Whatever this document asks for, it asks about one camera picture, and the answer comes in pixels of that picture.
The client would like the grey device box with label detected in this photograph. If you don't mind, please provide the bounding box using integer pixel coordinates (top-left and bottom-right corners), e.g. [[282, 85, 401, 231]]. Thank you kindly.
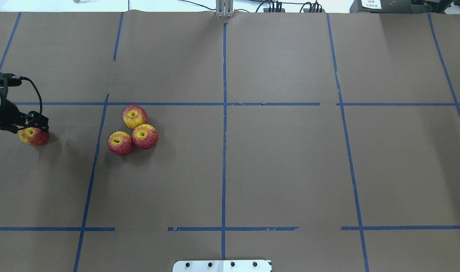
[[349, 0, 428, 14]]

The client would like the right red yellow apple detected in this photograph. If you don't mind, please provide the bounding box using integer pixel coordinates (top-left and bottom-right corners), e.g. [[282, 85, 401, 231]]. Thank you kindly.
[[131, 124, 159, 150]]

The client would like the grey aluminium post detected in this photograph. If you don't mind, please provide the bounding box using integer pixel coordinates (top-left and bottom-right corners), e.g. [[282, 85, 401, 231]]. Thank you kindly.
[[215, 0, 234, 18]]

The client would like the white metal base plate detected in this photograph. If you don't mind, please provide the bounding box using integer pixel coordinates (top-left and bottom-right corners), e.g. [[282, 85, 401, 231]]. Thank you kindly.
[[172, 260, 273, 272]]

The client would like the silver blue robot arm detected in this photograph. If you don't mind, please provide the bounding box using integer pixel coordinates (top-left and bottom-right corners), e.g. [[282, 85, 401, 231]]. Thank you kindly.
[[0, 93, 50, 134]]

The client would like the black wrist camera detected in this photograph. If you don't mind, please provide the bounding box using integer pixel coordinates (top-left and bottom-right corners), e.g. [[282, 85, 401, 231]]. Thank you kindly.
[[0, 72, 22, 91]]

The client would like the left red yellow apple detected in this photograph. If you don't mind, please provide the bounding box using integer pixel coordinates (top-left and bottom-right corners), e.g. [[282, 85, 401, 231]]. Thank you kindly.
[[107, 131, 135, 156]]

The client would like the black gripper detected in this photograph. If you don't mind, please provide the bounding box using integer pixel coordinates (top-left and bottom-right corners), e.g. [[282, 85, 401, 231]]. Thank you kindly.
[[0, 100, 49, 134]]

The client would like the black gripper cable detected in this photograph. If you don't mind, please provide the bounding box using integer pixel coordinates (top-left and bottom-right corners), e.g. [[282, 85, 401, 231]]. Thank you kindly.
[[11, 76, 43, 118]]

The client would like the top red yellow apple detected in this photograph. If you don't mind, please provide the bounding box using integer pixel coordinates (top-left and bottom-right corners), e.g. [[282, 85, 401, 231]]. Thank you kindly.
[[122, 105, 147, 130]]

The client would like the lone red yellow apple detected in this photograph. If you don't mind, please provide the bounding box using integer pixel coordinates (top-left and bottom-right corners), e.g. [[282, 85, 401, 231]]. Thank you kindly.
[[18, 127, 50, 147]]

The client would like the brown paper table cover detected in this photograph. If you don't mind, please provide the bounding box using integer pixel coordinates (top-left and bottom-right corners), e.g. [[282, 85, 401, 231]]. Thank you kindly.
[[0, 11, 460, 272]]

